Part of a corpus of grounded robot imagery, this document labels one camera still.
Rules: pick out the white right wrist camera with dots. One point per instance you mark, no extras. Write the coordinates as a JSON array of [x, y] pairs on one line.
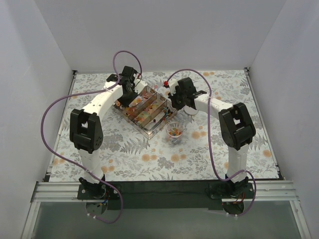
[[171, 85]]

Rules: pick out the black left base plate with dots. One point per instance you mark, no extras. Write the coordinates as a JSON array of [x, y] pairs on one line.
[[100, 193]]

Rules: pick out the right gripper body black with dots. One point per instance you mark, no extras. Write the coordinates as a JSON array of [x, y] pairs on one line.
[[175, 98]]

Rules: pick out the clear compartment candy box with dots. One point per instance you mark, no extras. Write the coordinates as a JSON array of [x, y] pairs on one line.
[[148, 113]]

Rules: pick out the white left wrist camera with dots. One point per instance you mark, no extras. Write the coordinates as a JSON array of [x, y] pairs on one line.
[[140, 84]]

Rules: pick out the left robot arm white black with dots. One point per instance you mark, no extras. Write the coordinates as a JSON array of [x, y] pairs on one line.
[[86, 124]]

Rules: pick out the floral table mat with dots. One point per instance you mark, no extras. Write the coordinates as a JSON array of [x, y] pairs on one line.
[[200, 155]]

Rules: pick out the clear glass jar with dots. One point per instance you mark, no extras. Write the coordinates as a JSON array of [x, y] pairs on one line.
[[174, 131]]

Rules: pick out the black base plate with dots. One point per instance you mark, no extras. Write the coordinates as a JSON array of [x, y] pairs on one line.
[[100, 193], [239, 196]]

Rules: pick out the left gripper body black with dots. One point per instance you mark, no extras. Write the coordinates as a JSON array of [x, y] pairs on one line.
[[126, 98]]

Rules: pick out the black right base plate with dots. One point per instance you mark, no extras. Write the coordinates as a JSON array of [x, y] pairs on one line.
[[239, 196]]

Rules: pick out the aluminium frame rail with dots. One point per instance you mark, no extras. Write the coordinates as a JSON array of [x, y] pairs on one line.
[[267, 190]]

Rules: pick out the round metal jar lid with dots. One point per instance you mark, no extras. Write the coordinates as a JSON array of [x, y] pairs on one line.
[[190, 111]]

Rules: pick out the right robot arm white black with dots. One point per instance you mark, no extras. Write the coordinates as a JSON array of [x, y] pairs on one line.
[[237, 130]]

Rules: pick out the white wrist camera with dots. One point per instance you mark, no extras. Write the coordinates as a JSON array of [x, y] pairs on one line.
[[140, 84], [171, 85]]

